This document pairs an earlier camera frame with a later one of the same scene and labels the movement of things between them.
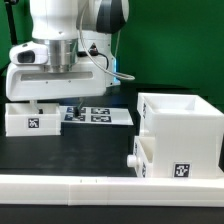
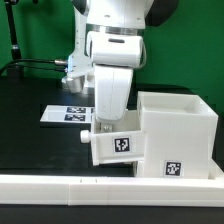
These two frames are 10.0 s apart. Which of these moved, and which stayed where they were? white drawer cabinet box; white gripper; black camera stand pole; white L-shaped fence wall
Moved: white gripper; white drawer cabinet box
Stayed: black camera stand pole; white L-shaped fence wall
